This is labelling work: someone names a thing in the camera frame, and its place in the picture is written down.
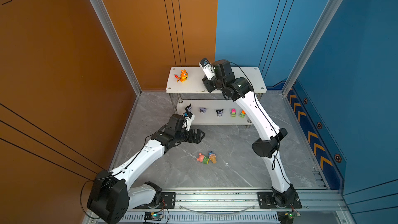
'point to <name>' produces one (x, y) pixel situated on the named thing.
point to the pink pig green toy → (203, 158)
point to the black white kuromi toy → (188, 108)
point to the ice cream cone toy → (212, 156)
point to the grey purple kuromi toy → (219, 112)
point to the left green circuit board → (153, 215)
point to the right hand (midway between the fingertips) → (206, 76)
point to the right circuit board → (286, 216)
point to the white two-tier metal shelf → (187, 93)
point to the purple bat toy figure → (202, 110)
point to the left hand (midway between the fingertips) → (198, 131)
